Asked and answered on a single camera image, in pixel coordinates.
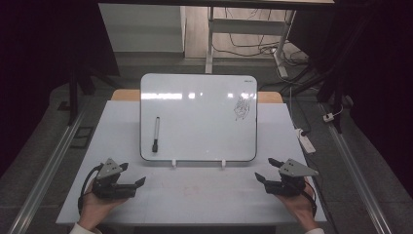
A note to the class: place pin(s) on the white whiteboard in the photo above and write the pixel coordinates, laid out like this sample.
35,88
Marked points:
198,130

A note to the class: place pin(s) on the person's left hand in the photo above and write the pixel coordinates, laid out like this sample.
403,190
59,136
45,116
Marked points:
94,209

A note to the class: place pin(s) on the black plug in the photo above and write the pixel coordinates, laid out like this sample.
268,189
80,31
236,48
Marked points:
304,132

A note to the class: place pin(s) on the black floor socket plate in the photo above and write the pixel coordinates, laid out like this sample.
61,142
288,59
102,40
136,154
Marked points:
82,137

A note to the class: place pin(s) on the person's right hand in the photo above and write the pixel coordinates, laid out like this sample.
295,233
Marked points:
300,208

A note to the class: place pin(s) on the white desk frame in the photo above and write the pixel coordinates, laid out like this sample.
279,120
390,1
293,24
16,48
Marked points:
246,27

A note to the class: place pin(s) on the wooden table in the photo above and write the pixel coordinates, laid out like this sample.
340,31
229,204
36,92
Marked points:
125,95

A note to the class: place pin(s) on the black stand legs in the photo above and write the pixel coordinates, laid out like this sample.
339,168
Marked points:
328,84
74,97

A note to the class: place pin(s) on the aluminium floor rail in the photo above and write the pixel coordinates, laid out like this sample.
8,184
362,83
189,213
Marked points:
357,175
45,175

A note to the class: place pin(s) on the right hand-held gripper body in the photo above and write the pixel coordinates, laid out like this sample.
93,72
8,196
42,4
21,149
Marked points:
290,185

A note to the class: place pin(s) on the small white adapter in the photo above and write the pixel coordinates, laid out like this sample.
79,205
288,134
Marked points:
328,117

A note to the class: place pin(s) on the black white marker pen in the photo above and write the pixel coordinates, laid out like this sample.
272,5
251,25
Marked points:
156,133

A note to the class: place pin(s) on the grey partition panel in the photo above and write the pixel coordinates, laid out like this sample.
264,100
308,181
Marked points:
139,27

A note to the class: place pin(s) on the white whiteboard support clip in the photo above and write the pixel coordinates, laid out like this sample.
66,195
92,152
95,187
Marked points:
224,163
174,163

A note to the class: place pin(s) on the white power strip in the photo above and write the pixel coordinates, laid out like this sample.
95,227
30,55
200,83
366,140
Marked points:
306,142

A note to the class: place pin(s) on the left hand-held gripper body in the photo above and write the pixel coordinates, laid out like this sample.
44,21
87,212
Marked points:
108,187

